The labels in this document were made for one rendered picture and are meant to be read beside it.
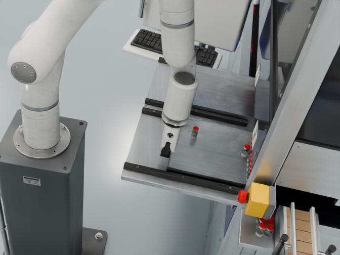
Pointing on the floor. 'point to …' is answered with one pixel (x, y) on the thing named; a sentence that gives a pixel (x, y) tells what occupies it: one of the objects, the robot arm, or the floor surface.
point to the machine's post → (292, 107)
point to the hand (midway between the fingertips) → (166, 151)
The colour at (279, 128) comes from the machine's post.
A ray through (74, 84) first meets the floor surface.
